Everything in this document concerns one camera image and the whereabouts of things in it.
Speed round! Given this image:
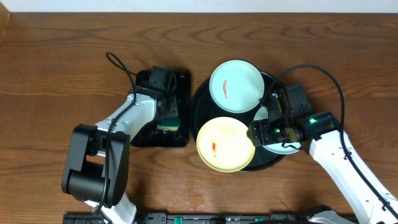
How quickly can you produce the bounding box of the green scrubbing sponge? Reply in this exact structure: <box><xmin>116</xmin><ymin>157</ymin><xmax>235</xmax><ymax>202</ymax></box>
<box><xmin>157</xmin><ymin>112</ymin><xmax>180</xmax><ymax>131</ymax></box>

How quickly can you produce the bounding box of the mint plate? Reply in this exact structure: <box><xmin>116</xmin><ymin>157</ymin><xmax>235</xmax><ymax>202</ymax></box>
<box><xmin>254</xmin><ymin>106</ymin><xmax>302</xmax><ymax>155</ymax></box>
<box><xmin>209</xmin><ymin>60</ymin><xmax>265</xmax><ymax>113</ymax></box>

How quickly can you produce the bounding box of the yellow plate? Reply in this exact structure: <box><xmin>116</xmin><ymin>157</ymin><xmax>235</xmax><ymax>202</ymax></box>
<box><xmin>196</xmin><ymin>117</ymin><xmax>256</xmax><ymax>172</ymax></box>

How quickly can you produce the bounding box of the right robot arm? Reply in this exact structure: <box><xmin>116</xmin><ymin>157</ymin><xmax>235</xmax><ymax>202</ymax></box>
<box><xmin>247</xmin><ymin>112</ymin><xmax>397</xmax><ymax>223</ymax></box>

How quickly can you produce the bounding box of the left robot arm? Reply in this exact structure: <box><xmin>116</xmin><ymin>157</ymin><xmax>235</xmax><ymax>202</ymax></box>
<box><xmin>62</xmin><ymin>87</ymin><xmax>178</xmax><ymax>223</ymax></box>

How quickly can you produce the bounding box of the black rectangular tray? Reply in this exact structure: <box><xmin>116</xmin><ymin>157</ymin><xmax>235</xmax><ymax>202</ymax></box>
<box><xmin>131</xmin><ymin>70</ymin><xmax>191</xmax><ymax>147</ymax></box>

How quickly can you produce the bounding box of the round black tray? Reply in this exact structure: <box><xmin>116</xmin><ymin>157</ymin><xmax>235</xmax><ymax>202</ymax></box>
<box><xmin>188</xmin><ymin>78</ymin><xmax>285</xmax><ymax>172</ymax></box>

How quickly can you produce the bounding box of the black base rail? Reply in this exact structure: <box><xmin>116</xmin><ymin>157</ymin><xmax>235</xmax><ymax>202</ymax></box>
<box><xmin>62</xmin><ymin>212</ymin><xmax>358</xmax><ymax>224</ymax></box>

